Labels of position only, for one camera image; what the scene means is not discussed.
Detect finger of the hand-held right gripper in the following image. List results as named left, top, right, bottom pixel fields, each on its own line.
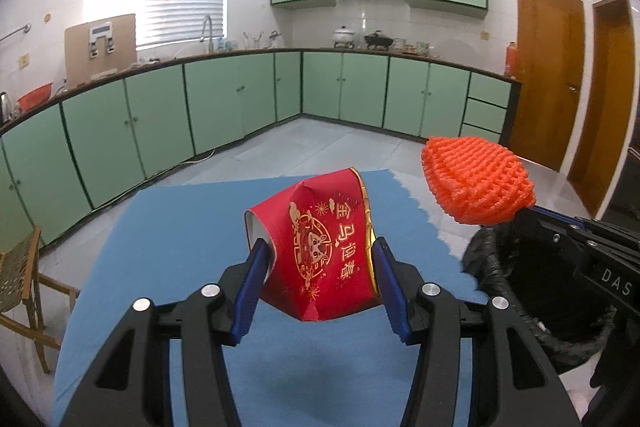
left=514, top=209, right=596, bottom=280
left=527, top=205, right=601, bottom=229

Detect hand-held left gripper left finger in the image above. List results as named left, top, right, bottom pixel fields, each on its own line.
left=59, top=238, right=276, bottom=427

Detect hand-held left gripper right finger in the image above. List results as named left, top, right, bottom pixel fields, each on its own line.
left=372, top=237, right=583, bottom=427

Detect bin with black bag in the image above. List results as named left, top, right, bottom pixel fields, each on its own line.
left=460, top=222, right=620, bottom=376

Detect red paper cup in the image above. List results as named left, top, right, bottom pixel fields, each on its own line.
left=244, top=167, right=384, bottom=324

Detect orange foam fruit net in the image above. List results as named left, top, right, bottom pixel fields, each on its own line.
left=421, top=136, right=537, bottom=226

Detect blue table mat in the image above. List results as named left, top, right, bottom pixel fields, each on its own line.
left=52, top=169, right=490, bottom=427

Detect closed wooden door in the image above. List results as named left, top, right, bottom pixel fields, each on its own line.
left=507, top=0, right=586, bottom=174

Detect green lower kitchen cabinets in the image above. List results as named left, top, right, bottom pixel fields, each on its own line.
left=0, top=47, right=523, bottom=254

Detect wooden woven chair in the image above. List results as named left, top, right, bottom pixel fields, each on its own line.
left=0, top=227, right=81, bottom=375

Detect black wok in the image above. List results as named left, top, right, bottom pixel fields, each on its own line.
left=363, top=30, right=392, bottom=50

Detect metal faucet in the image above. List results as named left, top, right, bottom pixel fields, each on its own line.
left=199, top=15, right=215, bottom=54

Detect red basin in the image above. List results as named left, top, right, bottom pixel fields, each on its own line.
left=17, top=83, right=54, bottom=110

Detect brown cardboard sheet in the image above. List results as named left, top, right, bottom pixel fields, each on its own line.
left=64, top=13, right=137, bottom=88

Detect wooden door with frame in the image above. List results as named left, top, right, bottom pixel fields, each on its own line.
left=566, top=0, right=634, bottom=219

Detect metal wall rail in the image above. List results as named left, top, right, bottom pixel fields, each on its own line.
left=0, top=24, right=32, bottom=44

